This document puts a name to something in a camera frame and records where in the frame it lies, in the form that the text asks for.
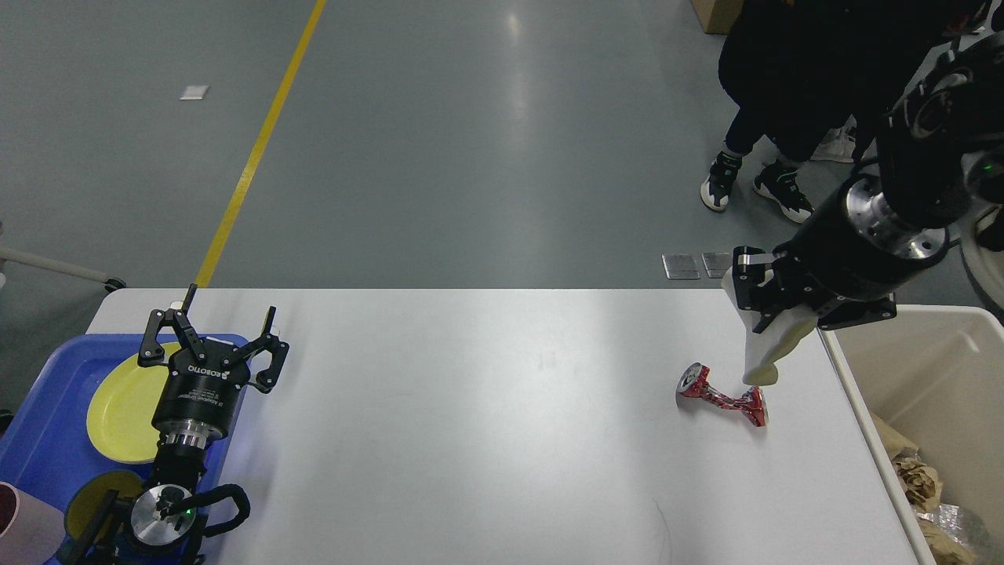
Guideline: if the metal floor plate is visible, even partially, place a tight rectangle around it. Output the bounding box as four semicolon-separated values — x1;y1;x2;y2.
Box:
662;253;700;280
700;253;733;279

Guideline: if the chair leg with caster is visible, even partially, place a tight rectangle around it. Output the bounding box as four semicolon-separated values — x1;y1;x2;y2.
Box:
1;246;128;293

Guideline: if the beige plastic bin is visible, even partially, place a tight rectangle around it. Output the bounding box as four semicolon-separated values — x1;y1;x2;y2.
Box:
819;305;1003;564

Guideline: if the yellow plate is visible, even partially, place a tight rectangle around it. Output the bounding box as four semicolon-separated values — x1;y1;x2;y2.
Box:
85;354;169;465

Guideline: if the dark teal mug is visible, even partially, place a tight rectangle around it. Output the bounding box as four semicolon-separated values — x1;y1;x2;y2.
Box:
55;469;143;564

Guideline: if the aluminium foil sheet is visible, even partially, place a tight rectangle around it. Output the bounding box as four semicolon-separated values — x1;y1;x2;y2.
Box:
929;504;992;553

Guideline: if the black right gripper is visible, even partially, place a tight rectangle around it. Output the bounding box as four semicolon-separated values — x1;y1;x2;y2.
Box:
733;174;949;335

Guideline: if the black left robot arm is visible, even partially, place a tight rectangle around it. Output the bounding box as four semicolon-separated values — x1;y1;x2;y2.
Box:
62;285;289;564

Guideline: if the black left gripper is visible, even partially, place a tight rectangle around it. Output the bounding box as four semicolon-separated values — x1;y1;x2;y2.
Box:
138;283;290;450

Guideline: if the crumpled brown paper ball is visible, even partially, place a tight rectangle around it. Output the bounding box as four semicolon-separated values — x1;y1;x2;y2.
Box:
890;457;944;512

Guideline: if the red foil wrapper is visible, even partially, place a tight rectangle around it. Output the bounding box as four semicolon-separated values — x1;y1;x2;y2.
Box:
675;363;769;427

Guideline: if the blue plastic tray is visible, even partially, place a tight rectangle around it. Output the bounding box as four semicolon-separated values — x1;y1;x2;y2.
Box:
1;334;237;564

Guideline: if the left metal floor plate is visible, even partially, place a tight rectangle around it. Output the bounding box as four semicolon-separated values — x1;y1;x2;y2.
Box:
662;253;700;280

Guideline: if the pink mug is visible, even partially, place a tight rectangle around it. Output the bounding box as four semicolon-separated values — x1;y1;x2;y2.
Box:
1;482;66;564

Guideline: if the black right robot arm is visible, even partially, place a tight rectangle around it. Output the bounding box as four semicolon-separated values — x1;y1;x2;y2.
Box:
728;32;1003;335

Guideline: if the seated person in black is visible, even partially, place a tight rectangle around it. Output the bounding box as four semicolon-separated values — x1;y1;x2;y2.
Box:
700;1;992;223

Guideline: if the brown paper bag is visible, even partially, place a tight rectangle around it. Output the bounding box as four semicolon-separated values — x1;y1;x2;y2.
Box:
869;412;919;461
917;519;976;564

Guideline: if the white paper cup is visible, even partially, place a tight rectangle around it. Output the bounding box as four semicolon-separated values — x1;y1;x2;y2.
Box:
722;268;819;387

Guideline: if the right metal floor plate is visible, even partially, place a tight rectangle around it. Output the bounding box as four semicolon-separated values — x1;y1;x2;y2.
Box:
700;253;733;279

